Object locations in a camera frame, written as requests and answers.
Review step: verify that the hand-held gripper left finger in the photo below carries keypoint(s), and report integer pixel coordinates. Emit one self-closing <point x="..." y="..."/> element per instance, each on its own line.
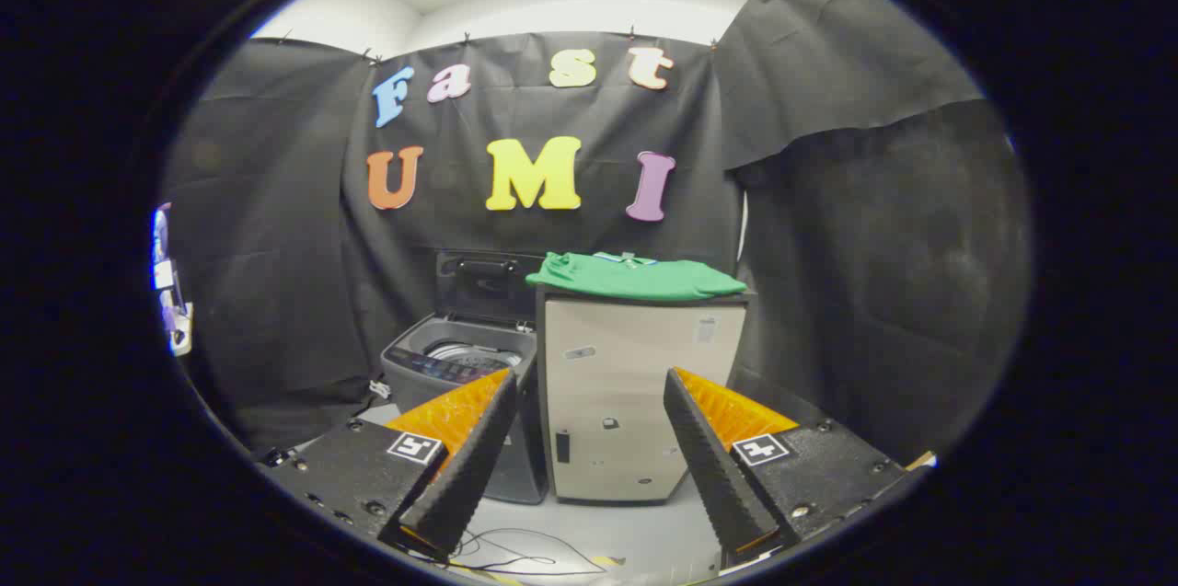
<point x="474" y="466"/>

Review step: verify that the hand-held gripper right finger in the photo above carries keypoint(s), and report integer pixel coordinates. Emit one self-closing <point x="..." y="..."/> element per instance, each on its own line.
<point x="713" y="476"/>

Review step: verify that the grey washing machine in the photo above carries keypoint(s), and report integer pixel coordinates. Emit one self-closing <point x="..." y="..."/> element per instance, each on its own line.
<point x="433" y="365"/>

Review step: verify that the green polo shirt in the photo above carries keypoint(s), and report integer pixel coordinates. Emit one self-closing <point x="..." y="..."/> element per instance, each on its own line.
<point x="635" y="278"/>

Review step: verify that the cardboard piece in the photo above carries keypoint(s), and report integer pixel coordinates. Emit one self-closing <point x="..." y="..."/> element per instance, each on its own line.
<point x="922" y="460"/>

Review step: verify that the black backdrop cloth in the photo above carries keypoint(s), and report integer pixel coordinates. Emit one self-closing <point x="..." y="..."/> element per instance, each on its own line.
<point x="294" y="246"/>

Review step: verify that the beige cabinet with dark frame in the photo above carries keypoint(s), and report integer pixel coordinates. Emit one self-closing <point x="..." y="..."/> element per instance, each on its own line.
<point x="607" y="384"/>

